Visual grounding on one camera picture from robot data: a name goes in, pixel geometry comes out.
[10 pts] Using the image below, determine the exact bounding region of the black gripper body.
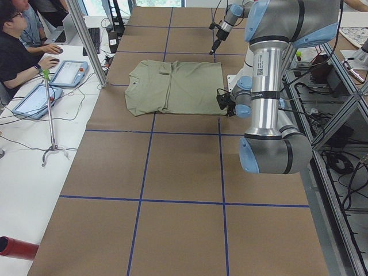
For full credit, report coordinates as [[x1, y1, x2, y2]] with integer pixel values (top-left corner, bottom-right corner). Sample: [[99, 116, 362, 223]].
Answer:
[[216, 28, 229, 41], [216, 89, 233, 110]]

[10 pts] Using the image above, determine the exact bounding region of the olive green long-sleeve shirt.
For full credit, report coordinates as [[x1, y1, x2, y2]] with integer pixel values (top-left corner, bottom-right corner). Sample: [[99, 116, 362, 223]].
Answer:
[[125, 60, 226, 116]]

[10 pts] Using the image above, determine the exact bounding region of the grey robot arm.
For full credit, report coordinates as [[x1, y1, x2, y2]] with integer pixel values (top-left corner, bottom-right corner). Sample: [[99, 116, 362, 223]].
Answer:
[[209, 1, 256, 55], [212, 1, 343, 174]]

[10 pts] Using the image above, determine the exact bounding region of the black keyboard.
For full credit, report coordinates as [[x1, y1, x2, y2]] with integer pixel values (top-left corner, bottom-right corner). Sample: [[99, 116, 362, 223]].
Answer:
[[87, 28, 101, 54]]

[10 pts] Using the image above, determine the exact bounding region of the far blue teach pendant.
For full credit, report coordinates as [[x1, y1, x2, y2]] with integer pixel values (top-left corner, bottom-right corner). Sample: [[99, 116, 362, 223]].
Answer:
[[49, 60, 89, 88]]

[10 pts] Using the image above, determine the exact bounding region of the blue teach pendant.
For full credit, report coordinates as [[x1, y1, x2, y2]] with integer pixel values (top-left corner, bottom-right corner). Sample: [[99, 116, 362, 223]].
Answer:
[[11, 84, 48, 120], [49, 60, 89, 88]]

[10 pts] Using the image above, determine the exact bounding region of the metal reacher grabber tool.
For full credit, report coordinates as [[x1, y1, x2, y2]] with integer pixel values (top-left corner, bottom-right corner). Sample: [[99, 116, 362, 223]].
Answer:
[[42, 69, 69, 167]]

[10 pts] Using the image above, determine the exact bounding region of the person in blue shirt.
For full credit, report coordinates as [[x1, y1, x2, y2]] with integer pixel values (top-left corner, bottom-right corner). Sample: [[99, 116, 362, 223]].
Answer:
[[11, 0, 63, 56]]

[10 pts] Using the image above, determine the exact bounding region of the near blue teach pendant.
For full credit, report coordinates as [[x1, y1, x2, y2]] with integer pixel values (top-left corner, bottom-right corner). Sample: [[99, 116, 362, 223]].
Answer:
[[11, 84, 48, 120]]

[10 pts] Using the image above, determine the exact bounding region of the person in black shirt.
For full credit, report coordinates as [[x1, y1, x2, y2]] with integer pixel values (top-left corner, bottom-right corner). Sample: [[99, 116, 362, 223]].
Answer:
[[1, 1, 59, 98]]

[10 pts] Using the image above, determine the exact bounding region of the red cylindrical bottle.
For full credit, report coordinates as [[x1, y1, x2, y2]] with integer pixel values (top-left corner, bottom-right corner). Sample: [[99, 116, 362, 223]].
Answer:
[[1, 236, 39, 260]]

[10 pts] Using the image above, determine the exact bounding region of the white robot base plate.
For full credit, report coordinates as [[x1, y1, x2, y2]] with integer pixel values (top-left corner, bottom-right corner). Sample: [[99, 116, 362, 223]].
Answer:
[[227, 74, 239, 91]]

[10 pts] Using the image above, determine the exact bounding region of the aluminium frame post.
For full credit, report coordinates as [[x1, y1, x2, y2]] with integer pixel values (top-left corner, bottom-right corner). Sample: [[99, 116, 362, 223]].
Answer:
[[66, 0, 108, 88]]

